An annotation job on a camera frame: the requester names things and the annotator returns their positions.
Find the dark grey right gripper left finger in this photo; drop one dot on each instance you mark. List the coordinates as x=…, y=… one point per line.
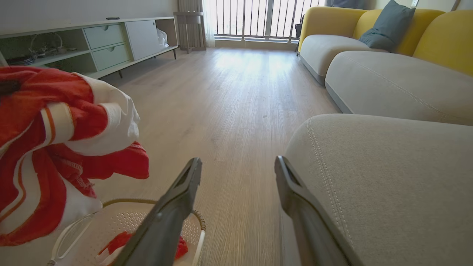
x=166, y=221

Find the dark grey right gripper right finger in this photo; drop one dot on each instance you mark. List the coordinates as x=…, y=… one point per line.
x=306, y=221

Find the red garment with white trim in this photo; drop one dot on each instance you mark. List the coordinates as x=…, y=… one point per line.
x=118, y=242

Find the red and white striped garment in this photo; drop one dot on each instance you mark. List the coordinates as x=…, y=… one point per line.
x=55, y=88

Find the white perforated laundry basket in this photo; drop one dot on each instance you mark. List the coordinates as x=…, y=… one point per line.
x=111, y=221

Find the large grey sofa seat cushion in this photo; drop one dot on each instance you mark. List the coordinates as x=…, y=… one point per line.
x=399, y=85

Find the small grey sofa seat cushion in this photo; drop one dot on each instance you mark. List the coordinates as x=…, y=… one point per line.
x=329, y=51

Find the grey sofa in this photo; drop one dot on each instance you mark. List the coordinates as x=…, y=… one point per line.
x=388, y=184

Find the pale green cabinet drawer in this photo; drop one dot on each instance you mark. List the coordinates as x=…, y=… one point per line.
x=105, y=36
x=111, y=56

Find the white plastic bag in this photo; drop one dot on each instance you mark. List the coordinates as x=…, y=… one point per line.
x=162, y=38

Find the white low media cabinet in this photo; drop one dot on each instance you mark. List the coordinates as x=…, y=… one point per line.
x=77, y=61

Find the white cabinet door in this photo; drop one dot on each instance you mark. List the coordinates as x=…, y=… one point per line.
x=143, y=38

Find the black object beside sofa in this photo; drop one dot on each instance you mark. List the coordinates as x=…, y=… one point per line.
x=298, y=31

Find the yellow sofa backrest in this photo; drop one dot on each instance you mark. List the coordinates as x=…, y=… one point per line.
x=329, y=20
x=421, y=33
x=451, y=40

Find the small wooden side table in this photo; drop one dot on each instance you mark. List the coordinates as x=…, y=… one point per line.
x=189, y=18

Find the balcony window railing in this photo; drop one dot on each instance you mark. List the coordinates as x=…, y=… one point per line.
x=268, y=18

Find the blue-grey throw pillow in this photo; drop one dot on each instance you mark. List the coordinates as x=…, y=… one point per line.
x=388, y=27

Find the stack of dark plates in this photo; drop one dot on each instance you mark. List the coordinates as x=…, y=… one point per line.
x=22, y=60

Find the beige curtain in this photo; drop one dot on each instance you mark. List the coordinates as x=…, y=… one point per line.
x=190, y=5

